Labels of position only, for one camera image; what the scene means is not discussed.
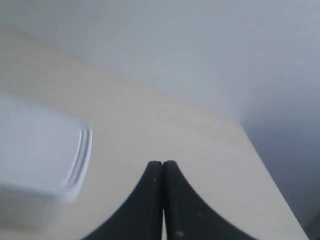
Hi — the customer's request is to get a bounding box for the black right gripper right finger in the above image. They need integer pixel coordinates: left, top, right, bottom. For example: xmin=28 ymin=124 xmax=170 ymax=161
xmin=162 ymin=160 xmax=254 ymax=240

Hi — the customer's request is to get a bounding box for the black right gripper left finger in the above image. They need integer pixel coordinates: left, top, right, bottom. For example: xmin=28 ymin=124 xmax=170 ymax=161
xmin=84 ymin=161 xmax=163 ymax=240

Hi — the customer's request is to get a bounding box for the white lidded plastic container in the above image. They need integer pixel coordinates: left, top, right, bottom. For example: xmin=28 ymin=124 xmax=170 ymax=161
xmin=0 ymin=94 xmax=93 ymax=232

